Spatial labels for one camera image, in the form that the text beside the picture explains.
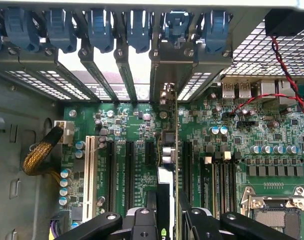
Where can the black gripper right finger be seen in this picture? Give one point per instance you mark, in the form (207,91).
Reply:
(199,225)

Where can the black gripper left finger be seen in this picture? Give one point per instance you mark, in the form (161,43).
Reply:
(141,225)

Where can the long black expansion slot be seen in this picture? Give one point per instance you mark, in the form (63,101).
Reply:
(188,170)
(110,175)
(130,175)

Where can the white expansion slot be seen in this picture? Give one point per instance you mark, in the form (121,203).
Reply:
(89,175)

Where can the short black expansion slot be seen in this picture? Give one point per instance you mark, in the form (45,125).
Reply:
(150,152)

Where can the CPU socket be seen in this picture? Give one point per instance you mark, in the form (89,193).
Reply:
(274,220)

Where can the green motherboard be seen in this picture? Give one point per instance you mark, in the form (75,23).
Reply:
(131,120)

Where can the open metal PC case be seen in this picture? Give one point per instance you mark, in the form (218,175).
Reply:
(6,112)

